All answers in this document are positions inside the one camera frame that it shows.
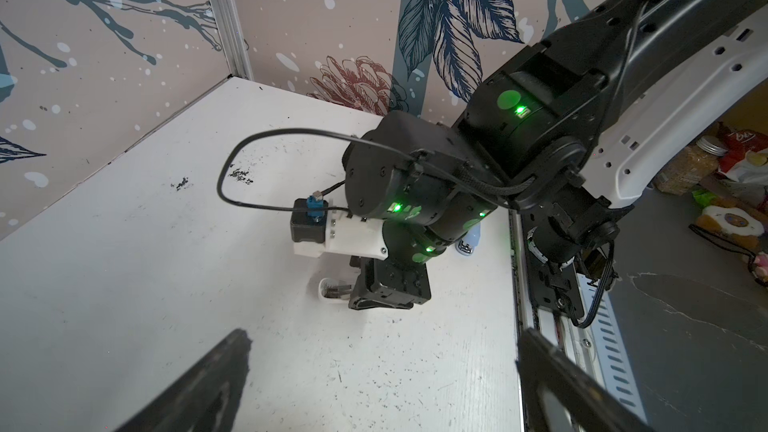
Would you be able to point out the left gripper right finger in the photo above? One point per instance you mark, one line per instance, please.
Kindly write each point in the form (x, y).
(558, 396)

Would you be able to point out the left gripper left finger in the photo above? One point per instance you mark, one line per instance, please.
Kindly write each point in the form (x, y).
(206, 397)

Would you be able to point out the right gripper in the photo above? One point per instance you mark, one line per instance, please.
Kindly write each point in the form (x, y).
(401, 280)

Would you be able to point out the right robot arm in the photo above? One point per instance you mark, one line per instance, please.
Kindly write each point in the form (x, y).
(522, 143)

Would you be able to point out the aluminium mounting rail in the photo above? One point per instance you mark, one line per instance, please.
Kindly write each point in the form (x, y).
(598, 350)

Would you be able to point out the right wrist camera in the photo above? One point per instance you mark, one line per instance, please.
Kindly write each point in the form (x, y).
(316, 229)

